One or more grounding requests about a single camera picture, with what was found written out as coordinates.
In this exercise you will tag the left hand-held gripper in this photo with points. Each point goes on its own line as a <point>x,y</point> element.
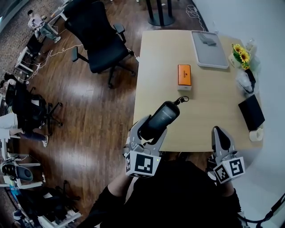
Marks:
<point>142,164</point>

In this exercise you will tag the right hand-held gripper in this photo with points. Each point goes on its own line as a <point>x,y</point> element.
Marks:
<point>229,170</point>

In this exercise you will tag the black bottle with carabiner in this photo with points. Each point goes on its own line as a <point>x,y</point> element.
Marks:
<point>161,118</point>

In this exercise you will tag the person's left forearm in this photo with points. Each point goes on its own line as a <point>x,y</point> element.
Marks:
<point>115,196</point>

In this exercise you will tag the person's right forearm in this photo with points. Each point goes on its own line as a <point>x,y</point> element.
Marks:
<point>231,198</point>

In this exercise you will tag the light wooden desk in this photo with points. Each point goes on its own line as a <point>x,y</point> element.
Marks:
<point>211,100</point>

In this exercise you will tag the small white desk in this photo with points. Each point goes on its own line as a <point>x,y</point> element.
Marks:
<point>22,61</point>

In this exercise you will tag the white tape roll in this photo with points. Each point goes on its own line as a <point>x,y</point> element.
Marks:
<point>256,134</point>

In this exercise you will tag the black flat box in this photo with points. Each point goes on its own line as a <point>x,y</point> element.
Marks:
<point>251,112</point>

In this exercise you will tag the clear plastic bag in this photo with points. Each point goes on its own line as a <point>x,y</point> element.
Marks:
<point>243,81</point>

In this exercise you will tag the person's black clothing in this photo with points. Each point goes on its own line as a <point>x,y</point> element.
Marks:
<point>178,196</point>

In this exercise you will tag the orange and white box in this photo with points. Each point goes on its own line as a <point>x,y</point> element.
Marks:
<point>184,75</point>

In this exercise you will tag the white flower pot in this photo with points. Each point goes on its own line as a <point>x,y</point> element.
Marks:
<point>232,60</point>

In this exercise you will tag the grey tray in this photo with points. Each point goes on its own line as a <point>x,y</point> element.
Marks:
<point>211,55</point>

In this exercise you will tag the yellow sunflower bunch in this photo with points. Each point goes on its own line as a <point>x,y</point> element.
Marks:
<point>241,55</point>

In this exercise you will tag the clear plastic bottle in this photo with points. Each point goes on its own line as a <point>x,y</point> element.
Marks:
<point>250,45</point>

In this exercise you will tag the grey folded cloth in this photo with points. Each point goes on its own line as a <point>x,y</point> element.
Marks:
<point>207,39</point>

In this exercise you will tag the large black office chair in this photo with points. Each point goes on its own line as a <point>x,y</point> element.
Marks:
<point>100,37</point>

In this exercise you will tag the black round table base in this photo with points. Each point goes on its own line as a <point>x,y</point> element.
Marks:
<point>160,19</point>

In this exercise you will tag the black swivel chair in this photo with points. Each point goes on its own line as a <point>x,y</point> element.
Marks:
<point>33,107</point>

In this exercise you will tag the black chair with bags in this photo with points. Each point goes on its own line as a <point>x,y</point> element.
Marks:
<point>49,200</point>

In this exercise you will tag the grey and black shoe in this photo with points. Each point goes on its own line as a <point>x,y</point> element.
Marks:
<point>20,172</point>

